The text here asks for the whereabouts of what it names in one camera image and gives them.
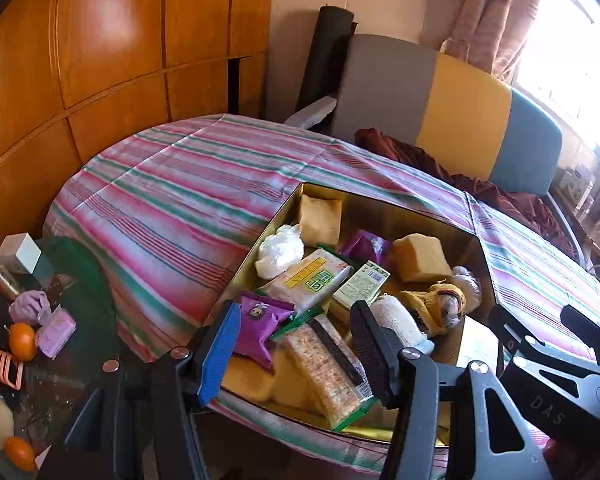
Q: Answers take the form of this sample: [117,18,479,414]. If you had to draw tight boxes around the purple snack packet cartoon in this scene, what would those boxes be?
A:
[234,290,294,370]

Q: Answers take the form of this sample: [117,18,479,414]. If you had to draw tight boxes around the green white cracker packet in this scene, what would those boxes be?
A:
[257,248,353,313]

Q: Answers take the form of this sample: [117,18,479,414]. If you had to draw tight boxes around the white plastic bag bundle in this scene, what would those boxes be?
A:
[254,224,304,280]

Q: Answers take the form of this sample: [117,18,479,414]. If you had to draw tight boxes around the yellow sponge block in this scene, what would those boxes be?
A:
[392,233,453,283]
[298,195,342,247]

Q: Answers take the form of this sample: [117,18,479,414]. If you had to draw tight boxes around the yellow plush toy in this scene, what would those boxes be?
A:
[398,283,466,337]

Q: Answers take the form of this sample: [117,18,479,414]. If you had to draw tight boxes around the orange fruit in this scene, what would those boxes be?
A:
[8,323,38,362]
[4,437,36,472]

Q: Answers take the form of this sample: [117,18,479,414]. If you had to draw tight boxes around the pink soap packet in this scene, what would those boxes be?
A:
[35,307,76,360]

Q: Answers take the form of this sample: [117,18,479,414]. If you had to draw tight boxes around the small green tea box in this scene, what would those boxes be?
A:
[332,260,390,309]

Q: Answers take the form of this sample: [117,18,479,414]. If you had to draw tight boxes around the gold metal tin box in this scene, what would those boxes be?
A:
[220,183,500,444]

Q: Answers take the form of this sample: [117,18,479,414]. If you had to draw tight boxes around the dark red blanket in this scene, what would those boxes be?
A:
[354,128,578,261]

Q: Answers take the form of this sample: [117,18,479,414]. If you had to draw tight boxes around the purple snack packet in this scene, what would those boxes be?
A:
[339,230,391,266]

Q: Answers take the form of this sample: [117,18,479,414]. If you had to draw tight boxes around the white appliance box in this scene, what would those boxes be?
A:
[558,165,595,208]

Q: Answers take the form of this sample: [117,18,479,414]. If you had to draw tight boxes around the white small box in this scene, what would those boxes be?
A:
[0,233,42,274]

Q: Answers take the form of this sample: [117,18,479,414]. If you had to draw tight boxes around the striped bed sheet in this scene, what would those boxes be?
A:
[43,115,600,361]

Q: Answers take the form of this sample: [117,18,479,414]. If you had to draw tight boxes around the tricolour headboard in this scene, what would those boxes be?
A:
[332,34,562,196]

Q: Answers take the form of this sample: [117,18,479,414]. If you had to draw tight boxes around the wooden wardrobe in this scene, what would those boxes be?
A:
[0,0,272,244]

